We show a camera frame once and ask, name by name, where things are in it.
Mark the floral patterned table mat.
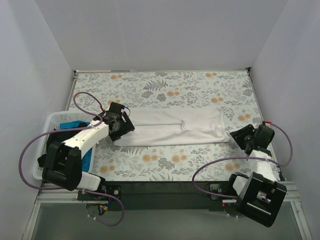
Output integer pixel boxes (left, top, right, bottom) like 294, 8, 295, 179
68, 71, 262, 181

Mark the black t shirt in basket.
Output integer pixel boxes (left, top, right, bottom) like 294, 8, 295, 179
37, 132, 66, 168

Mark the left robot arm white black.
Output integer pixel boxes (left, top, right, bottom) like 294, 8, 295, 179
42, 102, 135, 191

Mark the blue t shirt in basket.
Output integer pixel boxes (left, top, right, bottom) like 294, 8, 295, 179
59, 120, 96, 173

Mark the white plastic laundry basket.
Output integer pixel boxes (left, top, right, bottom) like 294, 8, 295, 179
31, 110, 99, 181

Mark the white t shirt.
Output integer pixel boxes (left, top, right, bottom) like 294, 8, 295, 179
114, 106, 230, 147

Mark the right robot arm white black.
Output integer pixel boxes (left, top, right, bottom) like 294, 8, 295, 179
229, 121, 287, 228

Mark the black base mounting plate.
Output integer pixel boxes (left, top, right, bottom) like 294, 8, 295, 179
77, 181, 257, 212

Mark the aluminium front rail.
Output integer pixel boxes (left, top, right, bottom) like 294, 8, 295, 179
32, 183, 306, 240

